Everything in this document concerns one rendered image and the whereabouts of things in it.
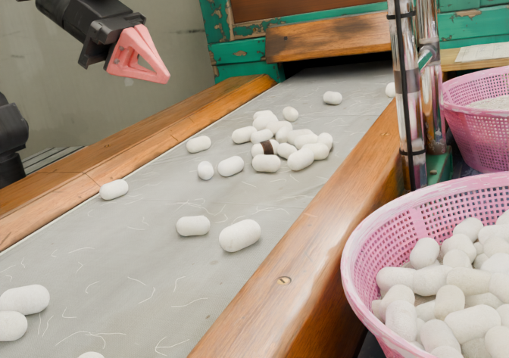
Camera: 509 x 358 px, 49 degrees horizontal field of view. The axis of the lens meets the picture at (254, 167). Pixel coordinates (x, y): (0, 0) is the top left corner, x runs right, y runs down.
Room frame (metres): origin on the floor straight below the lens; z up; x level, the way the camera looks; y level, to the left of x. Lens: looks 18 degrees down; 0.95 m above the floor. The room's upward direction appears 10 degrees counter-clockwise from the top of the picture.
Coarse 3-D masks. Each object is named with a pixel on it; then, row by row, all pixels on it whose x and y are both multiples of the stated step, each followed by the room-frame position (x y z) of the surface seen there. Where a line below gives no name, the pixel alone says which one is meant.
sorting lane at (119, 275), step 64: (320, 128) 0.76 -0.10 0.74; (128, 192) 0.63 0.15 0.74; (192, 192) 0.59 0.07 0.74; (256, 192) 0.55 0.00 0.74; (0, 256) 0.51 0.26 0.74; (64, 256) 0.48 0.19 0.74; (128, 256) 0.45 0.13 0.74; (192, 256) 0.43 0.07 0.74; (256, 256) 0.41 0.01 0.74; (64, 320) 0.36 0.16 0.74; (128, 320) 0.35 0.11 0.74; (192, 320) 0.33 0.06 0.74
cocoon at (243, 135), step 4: (244, 128) 0.76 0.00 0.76; (248, 128) 0.76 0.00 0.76; (252, 128) 0.76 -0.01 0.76; (236, 132) 0.75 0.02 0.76; (240, 132) 0.75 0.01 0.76; (244, 132) 0.75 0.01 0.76; (248, 132) 0.75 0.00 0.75; (252, 132) 0.75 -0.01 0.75; (232, 136) 0.76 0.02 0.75; (236, 136) 0.75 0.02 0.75; (240, 136) 0.75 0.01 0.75; (244, 136) 0.75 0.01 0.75; (248, 136) 0.75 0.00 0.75; (236, 140) 0.75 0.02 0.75; (240, 140) 0.75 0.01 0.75; (244, 140) 0.75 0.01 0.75; (248, 140) 0.75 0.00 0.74
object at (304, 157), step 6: (300, 150) 0.61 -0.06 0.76; (306, 150) 0.61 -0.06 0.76; (294, 156) 0.60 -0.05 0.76; (300, 156) 0.60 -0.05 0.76; (306, 156) 0.60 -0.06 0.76; (312, 156) 0.61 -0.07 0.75; (288, 162) 0.60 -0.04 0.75; (294, 162) 0.59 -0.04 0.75; (300, 162) 0.59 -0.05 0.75; (306, 162) 0.60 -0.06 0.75; (312, 162) 0.61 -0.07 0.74; (294, 168) 0.59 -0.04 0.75; (300, 168) 0.59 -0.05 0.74
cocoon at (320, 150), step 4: (308, 144) 0.63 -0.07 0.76; (312, 144) 0.63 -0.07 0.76; (316, 144) 0.63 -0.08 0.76; (320, 144) 0.62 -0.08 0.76; (308, 148) 0.62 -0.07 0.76; (312, 148) 0.62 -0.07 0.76; (316, 148) 0.62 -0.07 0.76; (320, 148) 0.62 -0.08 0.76; (324, 148) 0.62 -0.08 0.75; (328, 148) 0.62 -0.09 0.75; (316, 152) 0.62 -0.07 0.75; (320, 152) 0.62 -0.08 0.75; (324, 152) 0.62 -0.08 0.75; (328, 152) 0.62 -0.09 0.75; (316, 156) 0.62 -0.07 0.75; (320, 156) 0.62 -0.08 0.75; (324, 156) 0.62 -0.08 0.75
